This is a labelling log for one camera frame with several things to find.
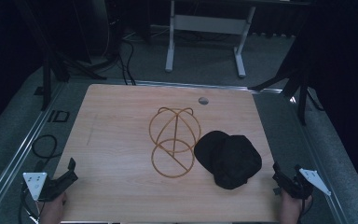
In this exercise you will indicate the person's right hand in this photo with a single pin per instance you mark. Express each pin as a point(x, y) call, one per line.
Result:
point(290, 210)

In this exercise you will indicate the metal floor rail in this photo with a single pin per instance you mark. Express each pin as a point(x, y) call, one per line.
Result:
point(199, 85)
point(317, 149)
point(18, 155)

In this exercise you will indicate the white desk frame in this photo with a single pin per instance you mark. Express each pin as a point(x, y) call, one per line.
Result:
point(209, 24)

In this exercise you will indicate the grey table grommet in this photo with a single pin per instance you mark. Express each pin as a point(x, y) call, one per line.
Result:
point(203, 100)

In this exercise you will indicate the black floor bracket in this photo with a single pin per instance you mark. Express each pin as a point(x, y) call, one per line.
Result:
point(59, 116)

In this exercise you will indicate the black metal stand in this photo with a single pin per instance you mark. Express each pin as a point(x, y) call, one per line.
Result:
point(47, 74)
point(301, 81)

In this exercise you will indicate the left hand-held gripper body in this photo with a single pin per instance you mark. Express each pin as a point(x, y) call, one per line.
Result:
point(35, 183)

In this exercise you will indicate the person's left hand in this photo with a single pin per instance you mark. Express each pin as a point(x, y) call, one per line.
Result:
point(52, 210)

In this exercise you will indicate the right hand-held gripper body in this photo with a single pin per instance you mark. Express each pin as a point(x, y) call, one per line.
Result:
point(298, 186)

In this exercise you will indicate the black cap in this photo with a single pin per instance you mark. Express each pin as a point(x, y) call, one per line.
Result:
point(230, 158)

